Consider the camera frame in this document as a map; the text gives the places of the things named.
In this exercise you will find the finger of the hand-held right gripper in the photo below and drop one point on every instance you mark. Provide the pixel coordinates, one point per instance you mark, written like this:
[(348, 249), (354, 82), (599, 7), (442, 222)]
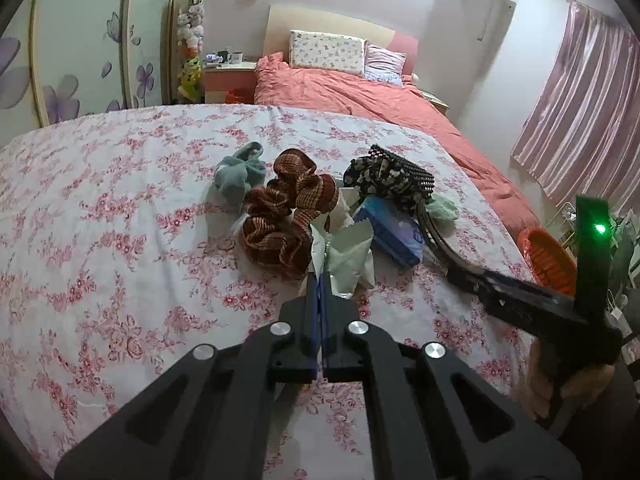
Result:
[(435, 255), (452, 252)]

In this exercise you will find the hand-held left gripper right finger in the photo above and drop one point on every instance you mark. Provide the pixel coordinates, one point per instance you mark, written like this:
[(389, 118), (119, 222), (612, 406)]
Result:
[(330, 325)]

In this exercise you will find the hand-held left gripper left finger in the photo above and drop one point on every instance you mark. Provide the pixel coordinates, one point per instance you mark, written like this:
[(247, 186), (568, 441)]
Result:
[(315, 325)]

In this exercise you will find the light green sock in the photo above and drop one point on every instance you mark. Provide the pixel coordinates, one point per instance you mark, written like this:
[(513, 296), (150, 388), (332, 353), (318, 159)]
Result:
[(444, 210)]

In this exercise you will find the orange plastic basket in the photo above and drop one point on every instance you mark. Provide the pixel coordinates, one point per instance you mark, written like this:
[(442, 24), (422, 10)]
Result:
[(547, 260)]

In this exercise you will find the black floral cloth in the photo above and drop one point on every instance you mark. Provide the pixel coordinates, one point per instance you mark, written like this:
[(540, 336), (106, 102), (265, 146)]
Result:
[(385, 175)]

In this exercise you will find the person's right hand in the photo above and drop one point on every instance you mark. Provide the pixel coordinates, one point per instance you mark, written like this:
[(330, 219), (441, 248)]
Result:
[(539, 385)]

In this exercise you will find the blue plastic packet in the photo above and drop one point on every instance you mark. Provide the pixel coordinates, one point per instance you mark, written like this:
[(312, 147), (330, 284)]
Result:
[(390, 230)]

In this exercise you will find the brown striped cloth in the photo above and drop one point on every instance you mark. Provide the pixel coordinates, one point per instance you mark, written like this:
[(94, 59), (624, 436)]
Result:
[(285, 210)]

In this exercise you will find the wooden nightstand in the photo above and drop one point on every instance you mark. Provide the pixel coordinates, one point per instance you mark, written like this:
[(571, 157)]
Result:
[(434, 99)]

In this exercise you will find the red duvet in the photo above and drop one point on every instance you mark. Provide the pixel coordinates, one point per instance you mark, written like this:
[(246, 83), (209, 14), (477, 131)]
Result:
[(375, 100)]

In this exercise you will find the grey-blue sock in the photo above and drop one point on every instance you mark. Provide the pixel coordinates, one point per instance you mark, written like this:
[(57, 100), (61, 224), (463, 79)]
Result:
[(240, 172)]

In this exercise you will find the pink striped curtain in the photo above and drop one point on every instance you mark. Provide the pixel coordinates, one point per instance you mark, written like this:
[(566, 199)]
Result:
[(585, 110)]

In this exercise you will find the purple striped pillow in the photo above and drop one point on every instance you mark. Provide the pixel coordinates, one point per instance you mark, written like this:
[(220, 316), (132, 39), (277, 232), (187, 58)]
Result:
[(384, 64)]

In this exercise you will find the pink floral tablecloth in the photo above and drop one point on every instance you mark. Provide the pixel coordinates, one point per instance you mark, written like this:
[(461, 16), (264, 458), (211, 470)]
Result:
[(125, 260)]

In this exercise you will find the white floral pillow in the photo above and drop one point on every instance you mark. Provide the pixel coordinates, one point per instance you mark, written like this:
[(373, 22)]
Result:
[(327, 52)]

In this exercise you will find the pink nightstand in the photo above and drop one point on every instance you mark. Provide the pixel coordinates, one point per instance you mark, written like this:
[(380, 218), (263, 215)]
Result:
[(229, 82)]

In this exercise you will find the cream and pink headboard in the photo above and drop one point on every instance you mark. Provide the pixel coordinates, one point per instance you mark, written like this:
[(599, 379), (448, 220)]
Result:
[(325, 17)]

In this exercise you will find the white mug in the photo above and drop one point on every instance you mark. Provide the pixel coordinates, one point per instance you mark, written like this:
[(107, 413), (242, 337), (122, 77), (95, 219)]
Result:
[(237, 57)]

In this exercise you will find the wardrobe with purple flowers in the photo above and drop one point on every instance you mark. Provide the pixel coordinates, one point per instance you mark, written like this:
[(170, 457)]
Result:
[(75, 35)]

